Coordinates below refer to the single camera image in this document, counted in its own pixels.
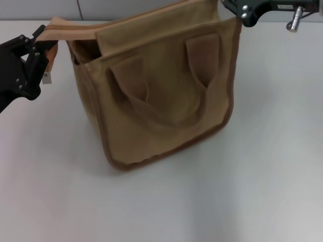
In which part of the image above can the khaki canvas food bag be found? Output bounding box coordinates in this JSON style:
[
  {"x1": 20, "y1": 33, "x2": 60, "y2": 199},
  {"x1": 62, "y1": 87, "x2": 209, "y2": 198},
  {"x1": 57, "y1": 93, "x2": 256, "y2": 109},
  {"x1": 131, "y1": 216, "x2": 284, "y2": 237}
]
[{"x1": 35, "y1": 0, "x2": 243, "y2": 172}]

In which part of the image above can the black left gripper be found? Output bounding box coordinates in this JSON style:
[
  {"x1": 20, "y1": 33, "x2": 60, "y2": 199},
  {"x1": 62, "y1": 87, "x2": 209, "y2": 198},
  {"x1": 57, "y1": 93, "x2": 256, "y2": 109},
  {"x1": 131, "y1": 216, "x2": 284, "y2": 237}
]
[{"x1": 0, "y1": 24, "x2": 59, "y2": 114}]

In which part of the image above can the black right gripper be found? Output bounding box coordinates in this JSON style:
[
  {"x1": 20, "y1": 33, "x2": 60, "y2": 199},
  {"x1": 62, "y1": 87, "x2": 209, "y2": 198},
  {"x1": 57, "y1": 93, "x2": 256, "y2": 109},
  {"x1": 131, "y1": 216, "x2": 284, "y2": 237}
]
[{"x1": 219, "y1": 0, "x2": 323, "y2": 28}]

